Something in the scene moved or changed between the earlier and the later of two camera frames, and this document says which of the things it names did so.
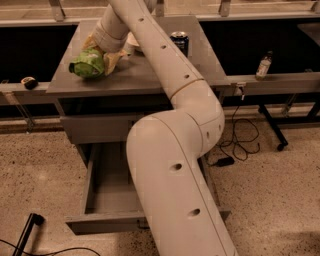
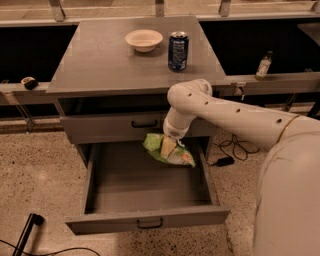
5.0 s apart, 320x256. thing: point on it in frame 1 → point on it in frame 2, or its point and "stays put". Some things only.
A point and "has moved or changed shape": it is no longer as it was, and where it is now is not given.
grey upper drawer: (100, 129) stays put
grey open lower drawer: (112, 202) stays put
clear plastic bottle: (264, 66) stays put
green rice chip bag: (89, 64) has moved or changed shape
